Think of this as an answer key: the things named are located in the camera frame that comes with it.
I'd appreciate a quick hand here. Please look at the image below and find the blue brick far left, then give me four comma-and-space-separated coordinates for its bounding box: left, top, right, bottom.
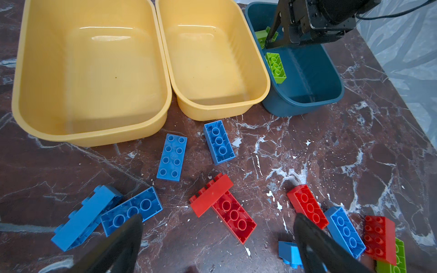
51, 185, 122, 251

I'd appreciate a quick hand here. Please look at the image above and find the green brick underside up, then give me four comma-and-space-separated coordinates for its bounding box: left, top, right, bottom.
265, 52, 287, 84

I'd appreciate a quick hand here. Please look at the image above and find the red brick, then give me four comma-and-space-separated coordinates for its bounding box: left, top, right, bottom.
189, 174, 233, 217
287, 184, 329, 230
363, 216, 397, 266

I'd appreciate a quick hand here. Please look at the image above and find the yellow plastic bin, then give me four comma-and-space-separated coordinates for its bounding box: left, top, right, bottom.
155, 1, 270, 121
11, 1, 172, 147

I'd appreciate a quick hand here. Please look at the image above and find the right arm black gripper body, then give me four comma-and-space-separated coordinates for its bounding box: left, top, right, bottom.
265, 0, 381, 49

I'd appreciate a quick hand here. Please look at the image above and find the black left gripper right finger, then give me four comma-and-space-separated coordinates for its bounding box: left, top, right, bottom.
294, 213, 370, 273

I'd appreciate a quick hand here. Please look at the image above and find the blue brick underside up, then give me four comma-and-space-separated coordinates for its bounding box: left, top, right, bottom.
101, 187, 163, 237

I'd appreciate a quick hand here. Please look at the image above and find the blue brick studs up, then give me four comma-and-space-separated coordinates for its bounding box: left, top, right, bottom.
157, 134, 187, 182

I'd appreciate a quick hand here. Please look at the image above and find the small green brick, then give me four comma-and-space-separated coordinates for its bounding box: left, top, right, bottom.
255, 27, 279, 50

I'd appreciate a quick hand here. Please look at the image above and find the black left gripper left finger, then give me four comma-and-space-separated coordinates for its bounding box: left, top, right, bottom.
68, 214, 143, 273

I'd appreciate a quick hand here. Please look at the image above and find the light blue brick on side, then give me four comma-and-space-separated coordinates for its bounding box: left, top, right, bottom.
278, 241, 303, 269

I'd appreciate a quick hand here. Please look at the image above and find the red brick underside up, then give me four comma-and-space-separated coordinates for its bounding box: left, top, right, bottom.
212, 191, 257, 245

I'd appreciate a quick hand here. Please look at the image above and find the blue brick near bin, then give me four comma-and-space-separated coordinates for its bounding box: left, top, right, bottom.
203, 120, 236, 166

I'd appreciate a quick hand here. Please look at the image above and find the middle yellow plastic bin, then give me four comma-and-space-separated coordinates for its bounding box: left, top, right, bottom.
155, 1, 270, 121

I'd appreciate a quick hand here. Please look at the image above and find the left yellow plastic bin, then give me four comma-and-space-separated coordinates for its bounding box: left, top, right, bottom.
11, 1, 172, 147

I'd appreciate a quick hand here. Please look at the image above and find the teal plastic bin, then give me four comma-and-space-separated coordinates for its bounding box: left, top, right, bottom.
245, 2, 344, 117

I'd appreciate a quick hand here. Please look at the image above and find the blue brick centre right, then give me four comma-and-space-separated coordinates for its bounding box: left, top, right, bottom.
324, 207, 366, 259

